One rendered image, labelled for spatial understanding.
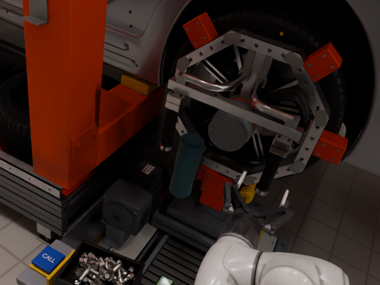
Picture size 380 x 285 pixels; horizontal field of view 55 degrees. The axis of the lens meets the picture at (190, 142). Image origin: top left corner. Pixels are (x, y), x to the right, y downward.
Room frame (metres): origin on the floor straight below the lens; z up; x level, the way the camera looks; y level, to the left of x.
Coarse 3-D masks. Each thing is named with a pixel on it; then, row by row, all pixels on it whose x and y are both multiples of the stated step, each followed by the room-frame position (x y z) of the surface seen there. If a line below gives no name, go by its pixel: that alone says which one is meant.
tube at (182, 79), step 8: (248, 56) 1.12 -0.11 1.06; (248, 64) 1.11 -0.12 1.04; (184, 72) 0.99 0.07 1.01; (240, 72) 1.11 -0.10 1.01; (248, 72) 1.10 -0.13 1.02; (176, 80) 0.98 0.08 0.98; (184, 80) 0.98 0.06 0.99; (192, 80) 0.97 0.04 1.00; (200, 80) 0.97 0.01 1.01; (232, 80) 1.02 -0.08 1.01; (240, 80) 1.05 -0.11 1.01; (208, 88) 0.96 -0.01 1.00; (216, 88) 0.96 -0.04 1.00; (224, 88) 0.97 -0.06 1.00; (232, 88) 1.00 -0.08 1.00
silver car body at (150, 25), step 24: (0, 0) 1.63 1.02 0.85; (120, 0) 1.46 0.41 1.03; (144, 0) 1.43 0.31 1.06; (168, 0) 1.38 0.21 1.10; (360, 0) 1.20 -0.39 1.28; (120, 24) 1.46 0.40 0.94; (144, 24) 1.43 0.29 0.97; (168, 24) 1.37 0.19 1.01; (120, 48) 1.43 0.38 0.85; (144, 48) 1.40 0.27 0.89; (144, 72) 1.39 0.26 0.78; (360, 144) 1.14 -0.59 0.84; (360, 168) 1.13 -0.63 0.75
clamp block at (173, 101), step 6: (174, 90) 0.98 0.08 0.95; (168, 96) 0.96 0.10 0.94; (174, 96) 0.95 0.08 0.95; (180, 96) 0.96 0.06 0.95; (186, 96) 0.98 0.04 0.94; (168, 102) 0.96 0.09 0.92; (174, 102) 0.95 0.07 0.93; (180, 102) 0.95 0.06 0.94; (186, 102) 0.99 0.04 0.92; (168, 108) 0.95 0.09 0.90; (174, 108) 0.95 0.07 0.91; (180, 108) 0.95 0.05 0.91
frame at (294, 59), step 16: (240, 32) 1.14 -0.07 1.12; (208, 48) 1.16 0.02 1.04; (256, 48) 1.12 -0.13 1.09; (272, 48) 1.11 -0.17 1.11; (288, 48) 1.13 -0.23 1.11; (192, 64) 1.17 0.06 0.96; (304, 80) 1.07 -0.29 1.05; (320, 96) 1.06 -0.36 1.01; (320, 112) 1.04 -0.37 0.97; (176, 128) 1.18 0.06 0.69; (192, 128) 1.20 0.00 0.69; (320, 128) 1.04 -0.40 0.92; (304, 144) 1.05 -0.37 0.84; (208, 160) 1.13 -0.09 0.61; (224, 160) 1.16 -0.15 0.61; (288, 160) 1.09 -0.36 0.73; (304, 160) 1.04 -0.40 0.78; (240, 176) 1.09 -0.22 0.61; (256, 176) 1.08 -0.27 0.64
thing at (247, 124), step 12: (216, 120) 0.99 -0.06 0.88; (228, 120) 0.98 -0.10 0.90; (240, 120) 0.98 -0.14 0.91; (216, 132) 0.98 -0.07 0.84; (228, 132) 0.97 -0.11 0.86; (240, 132) 0.96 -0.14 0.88; (252, 132) 1.01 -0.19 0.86; (216, 144) 0.98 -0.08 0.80; (228, 144) 0.97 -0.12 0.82; (240, 144) 0.96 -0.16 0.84
